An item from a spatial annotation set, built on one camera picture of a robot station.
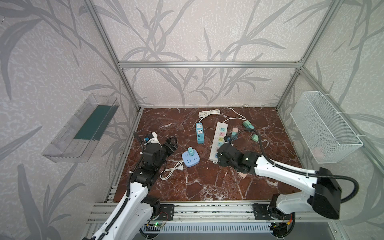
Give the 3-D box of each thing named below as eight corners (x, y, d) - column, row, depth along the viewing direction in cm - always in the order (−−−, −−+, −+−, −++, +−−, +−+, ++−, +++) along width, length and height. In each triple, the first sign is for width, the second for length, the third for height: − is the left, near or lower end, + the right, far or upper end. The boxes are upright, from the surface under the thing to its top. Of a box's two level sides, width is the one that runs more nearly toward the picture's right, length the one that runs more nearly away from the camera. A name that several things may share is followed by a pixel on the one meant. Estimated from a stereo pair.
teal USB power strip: (197, 144, 102) (197, 141, 99) (195, 125, 112) (195, 122, 109) (204, 143, 102) (204, 141, 99) (202, 125, 112) (202, 122, 110)
